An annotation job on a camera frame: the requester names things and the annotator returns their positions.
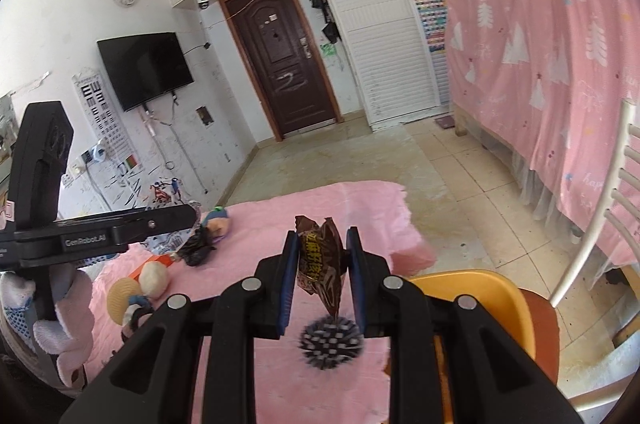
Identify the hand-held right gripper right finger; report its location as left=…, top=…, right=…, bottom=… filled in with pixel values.
left=345, top=226, right=576, bottom=424

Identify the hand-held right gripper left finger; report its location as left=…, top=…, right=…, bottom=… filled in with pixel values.
left=57, top=231, right=301, bottom=424

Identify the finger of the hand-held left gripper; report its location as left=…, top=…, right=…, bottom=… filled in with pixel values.
left=111, top=203, right=199, bottom=249

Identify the brown snack wrapper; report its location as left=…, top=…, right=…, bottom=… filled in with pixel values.
left=295, top=215, right=348, bottom=317

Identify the blue green felt doll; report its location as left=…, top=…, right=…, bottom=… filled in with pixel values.
left=202, top=206, right=234, bottom=239

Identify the straw hat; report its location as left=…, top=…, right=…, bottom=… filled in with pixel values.
left=107, top=278, right=144, bottom=325

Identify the yellow plastic bin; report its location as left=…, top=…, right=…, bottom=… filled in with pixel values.
left=385, top=269, right=537, bottom=424

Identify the person's left hand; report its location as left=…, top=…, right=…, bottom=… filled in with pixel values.
left=0, top=261, right=96, bottom=390

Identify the orange packet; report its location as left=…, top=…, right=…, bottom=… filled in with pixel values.
left=131, top=255, right=177, bottom=283

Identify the black plastic bag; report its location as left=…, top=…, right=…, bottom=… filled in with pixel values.
left=177, top=226, right=221, bottom=267

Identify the black white spiky ball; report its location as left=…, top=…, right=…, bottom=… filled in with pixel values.
left=299, top=316, right=364, bottom=371

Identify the pink tablecloth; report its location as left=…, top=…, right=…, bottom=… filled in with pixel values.
left=75, top=180, right=437, bottom=424

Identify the eye chart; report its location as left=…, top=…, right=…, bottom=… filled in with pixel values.
left=71, top=68, right=147, bottom=205

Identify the orange chair with white back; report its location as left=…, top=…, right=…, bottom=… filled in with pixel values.
left=517, top=96, right=640, bottom=412

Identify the dark brown door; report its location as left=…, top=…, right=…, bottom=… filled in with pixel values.
left=220, top=0, right=344, bottom=143

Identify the white louvred wardrobe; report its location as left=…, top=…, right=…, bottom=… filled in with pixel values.
left=305, top=0, right=452, bottom=133

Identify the colourful grid chart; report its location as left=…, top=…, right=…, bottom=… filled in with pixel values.
left=411, top=0, right=449, bottom=54

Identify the pink tree-print bed curtain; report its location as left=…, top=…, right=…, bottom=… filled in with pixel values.
left=439, top=0, right=640, bottom=271

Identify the black wall television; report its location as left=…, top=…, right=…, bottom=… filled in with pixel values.
left=96, top=32, right=195, bottom=113

